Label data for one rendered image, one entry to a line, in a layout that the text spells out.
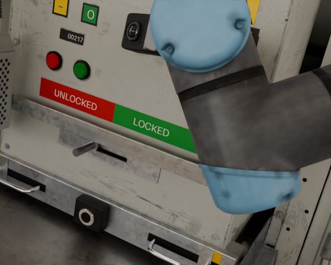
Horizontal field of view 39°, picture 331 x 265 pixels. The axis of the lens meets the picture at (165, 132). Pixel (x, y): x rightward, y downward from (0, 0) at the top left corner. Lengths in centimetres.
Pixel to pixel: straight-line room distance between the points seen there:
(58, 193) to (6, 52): 27
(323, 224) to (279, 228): 9
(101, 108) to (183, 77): 45
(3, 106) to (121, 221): 29
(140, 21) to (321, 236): 57
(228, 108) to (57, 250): 55
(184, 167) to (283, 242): 34
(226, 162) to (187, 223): 44
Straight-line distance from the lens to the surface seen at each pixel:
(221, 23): 35
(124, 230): 85
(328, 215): 95
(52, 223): 92
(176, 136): 75
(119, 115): 80
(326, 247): 94
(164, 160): 73
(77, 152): 80
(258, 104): 37
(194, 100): 37
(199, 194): 77
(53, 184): 91
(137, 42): 58
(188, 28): 35
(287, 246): 99
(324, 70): 40
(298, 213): 95
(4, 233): 89
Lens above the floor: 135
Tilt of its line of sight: 20 degrees down
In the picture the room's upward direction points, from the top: 12 degrees clockwise
